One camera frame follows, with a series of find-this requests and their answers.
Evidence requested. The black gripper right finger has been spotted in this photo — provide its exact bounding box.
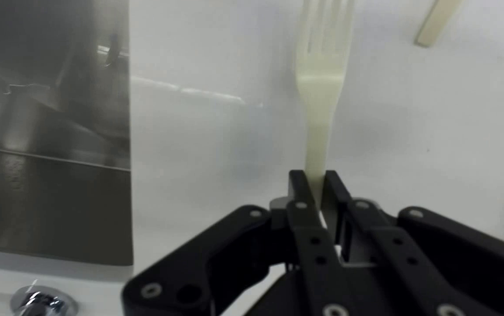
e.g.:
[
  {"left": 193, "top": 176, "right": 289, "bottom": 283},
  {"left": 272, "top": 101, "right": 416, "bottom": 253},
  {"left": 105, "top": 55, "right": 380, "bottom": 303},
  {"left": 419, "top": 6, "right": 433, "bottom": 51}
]
[{"left": 321, "top": 169, "right": 504, "bottom": 316}]

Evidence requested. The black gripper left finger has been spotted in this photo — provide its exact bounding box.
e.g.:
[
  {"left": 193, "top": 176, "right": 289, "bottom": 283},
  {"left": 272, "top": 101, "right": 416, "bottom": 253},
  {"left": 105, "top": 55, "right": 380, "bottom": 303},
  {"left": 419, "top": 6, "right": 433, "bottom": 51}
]
[{"left": 119, "top": 169, "right": 354, "bottom": 316}]

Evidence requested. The cream plastic fork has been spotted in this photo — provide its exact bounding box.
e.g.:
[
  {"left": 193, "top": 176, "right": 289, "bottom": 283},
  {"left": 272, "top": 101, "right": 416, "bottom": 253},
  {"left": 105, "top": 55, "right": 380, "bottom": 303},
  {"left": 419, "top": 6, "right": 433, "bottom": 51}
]
[{"left": 293, "top": 0, "right": 356, "bottom": 201}]

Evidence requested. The cream plastic spoon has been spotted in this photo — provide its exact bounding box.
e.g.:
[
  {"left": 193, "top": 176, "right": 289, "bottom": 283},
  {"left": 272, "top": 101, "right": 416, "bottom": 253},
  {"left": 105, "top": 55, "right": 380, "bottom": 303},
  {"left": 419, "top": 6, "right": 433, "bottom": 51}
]
[{"left": 412, "top": 0, "right": 465, "bottom": 50}]

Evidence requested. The stainless steel sink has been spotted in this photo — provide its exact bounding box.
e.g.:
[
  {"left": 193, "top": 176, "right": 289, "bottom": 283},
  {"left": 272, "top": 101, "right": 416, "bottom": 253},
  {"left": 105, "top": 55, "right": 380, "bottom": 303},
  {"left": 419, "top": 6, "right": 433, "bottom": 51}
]
[{"left": 0, "top": 0, "right": 135, "bottom": 269}]

